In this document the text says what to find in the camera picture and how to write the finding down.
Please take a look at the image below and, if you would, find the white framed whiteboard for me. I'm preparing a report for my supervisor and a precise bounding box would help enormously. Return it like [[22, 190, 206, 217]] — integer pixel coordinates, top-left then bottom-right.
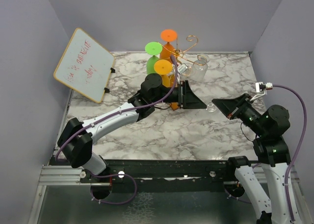
[[53, 28, 115, 103]]

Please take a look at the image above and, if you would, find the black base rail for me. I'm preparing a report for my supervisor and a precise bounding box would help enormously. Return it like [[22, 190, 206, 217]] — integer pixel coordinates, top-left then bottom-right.
[[80, 160, 239, 193]]

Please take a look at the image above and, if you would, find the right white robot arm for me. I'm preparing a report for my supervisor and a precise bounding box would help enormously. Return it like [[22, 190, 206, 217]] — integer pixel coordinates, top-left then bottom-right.
[[212, 93, 302, 224]]

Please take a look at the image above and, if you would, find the yellow plastic goblet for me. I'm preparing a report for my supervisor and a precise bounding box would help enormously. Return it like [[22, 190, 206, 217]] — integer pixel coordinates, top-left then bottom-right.
[[154, 59, 173, 87]]

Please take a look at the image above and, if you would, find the green plastic goblet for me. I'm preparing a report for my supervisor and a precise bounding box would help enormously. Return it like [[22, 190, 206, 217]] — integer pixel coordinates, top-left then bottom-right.
[[145, 42, 163, 75]]

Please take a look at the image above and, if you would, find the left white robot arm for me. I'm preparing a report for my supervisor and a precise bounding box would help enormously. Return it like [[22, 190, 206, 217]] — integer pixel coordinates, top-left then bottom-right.
[[55, 74, 207, 182]]

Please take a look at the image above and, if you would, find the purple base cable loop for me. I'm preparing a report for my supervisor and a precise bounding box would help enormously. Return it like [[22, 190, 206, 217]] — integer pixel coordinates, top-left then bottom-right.
[[90, 173, 137, 205]]

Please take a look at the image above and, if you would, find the gold wire wine glass rack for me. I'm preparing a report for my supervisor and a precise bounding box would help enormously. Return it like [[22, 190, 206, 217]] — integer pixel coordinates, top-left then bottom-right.
[[172, 35, 199, 80]]

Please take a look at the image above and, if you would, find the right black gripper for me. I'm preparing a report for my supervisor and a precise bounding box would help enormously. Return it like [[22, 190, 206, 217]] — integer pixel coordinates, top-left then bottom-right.
[[213, 91, 267, 136]]

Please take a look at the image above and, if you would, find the clear round wine glass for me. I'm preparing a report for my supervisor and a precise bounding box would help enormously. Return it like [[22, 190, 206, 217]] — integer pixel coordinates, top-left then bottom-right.
[[178, 63, 194, 77]]

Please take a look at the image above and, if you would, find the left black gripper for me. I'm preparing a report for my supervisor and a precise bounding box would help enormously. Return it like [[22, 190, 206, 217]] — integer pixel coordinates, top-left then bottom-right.
[[151, 80, 207, 109]]

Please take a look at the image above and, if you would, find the orange plastic goblet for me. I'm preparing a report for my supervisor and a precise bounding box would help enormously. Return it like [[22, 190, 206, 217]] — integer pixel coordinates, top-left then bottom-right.
[[159, 29, 177, 62]]

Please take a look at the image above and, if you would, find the clear patterned stemmed glass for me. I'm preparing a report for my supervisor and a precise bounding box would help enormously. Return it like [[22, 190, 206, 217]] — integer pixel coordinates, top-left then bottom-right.
[[190, 55, 209, 81]]

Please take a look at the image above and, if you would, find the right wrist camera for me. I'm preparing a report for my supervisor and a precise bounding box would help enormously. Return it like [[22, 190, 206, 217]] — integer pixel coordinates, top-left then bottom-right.
[[250, 82, 273, 102]]

